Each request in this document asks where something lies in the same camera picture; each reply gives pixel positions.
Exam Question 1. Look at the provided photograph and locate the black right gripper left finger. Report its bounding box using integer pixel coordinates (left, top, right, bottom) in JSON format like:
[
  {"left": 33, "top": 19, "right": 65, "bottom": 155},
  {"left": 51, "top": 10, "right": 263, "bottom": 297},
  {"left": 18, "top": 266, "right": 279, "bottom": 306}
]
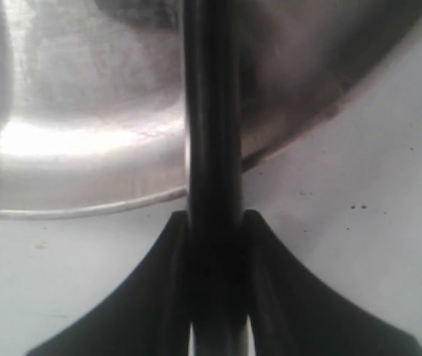
[{"left": 29, "top": 211, "right": 190, "bottom": 356}]

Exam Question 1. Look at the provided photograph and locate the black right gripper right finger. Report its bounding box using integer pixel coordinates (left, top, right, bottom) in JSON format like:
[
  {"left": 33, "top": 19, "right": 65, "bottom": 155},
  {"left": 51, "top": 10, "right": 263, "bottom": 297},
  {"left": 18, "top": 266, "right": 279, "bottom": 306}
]
[{"left": 243, "top": 210, "right": 422, "bottom": 356}]

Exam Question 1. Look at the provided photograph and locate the round stainless steel plate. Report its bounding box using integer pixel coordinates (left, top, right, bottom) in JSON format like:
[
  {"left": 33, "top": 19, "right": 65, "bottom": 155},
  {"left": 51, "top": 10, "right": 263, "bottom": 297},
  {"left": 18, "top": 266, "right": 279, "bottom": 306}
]
[{"left": 0, "top": 1, "right": 422, "bottom": 219}]

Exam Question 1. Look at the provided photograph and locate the black kitchen knife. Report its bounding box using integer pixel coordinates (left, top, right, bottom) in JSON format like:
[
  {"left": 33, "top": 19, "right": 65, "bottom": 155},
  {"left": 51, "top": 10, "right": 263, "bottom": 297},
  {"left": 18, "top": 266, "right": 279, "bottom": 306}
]
[{"left": 181, "top": 1, "right": 248, "bottom": 355}]

